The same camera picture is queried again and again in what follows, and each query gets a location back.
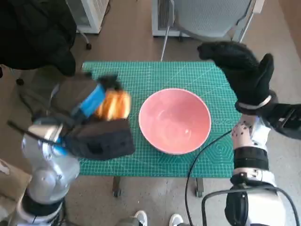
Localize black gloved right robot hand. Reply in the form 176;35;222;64
197;41;275;111

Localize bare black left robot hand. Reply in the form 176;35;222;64
50;73;124;123

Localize long toy bread loaf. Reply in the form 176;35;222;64
95;89;132;121

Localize pink bowl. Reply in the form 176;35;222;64
138;88;212;155

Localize chair leg with caster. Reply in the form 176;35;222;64
76;30;92;50

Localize green cutting mat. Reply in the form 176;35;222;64
79;61;240;177

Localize grey mesh office chair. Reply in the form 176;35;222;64
160;0;264;61

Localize white appliance with mesh grille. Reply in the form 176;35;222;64
65;0;110;34

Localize black table leg with caster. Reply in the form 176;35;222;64
195;177;204;197
112;177;122;197

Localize white appliance with dark grille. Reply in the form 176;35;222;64
151;0;184;37

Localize white shoe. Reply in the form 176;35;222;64
169;213;184;226
134;210;148;226

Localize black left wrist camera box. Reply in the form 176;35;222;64
63;119;136;161

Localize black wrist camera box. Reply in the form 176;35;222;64
263;103;301;141
63;119;136;161

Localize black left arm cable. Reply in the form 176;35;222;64
7;120;62;145

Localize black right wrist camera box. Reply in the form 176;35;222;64
263;103;301;141

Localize thick black looped cable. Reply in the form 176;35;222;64
201;187;296;226

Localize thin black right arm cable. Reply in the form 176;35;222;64
185;131;232;226

